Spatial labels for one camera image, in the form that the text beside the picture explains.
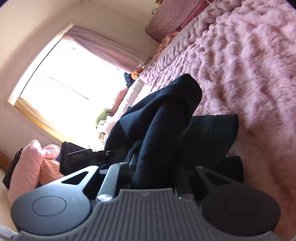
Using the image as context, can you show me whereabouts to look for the black pants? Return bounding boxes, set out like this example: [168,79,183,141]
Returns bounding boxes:
[105,74,244,189]

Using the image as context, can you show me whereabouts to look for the pink floral bedsheet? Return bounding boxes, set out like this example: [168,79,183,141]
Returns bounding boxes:
[39,158,64,185]

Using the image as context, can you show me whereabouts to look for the pink puffy jacket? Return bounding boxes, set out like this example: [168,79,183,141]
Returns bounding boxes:
[8,140,60,204]

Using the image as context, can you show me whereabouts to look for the green plush toy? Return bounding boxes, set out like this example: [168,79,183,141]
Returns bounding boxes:
[95,108,110,128]

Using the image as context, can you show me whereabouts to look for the grey white pillow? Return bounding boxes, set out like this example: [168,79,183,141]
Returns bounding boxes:
[107,78,144,121]

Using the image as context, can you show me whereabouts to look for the navy patterned cloth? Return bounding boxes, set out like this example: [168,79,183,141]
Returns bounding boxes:
[123,72,134,88]

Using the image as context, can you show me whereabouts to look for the orange plush toy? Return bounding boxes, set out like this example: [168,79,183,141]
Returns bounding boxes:
[131,65,144,80]

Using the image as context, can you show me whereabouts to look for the pink fluffy blanket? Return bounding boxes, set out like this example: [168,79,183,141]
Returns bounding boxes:
[138,1,295,240]

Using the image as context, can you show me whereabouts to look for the pink window curtain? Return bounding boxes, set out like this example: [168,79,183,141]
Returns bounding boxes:
[62,25,147,73]

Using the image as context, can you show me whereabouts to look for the black bag with strap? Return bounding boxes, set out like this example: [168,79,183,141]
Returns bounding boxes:
[59,141,127,176]

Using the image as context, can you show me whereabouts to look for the white window frame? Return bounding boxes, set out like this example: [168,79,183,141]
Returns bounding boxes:
[7,24,125,147]

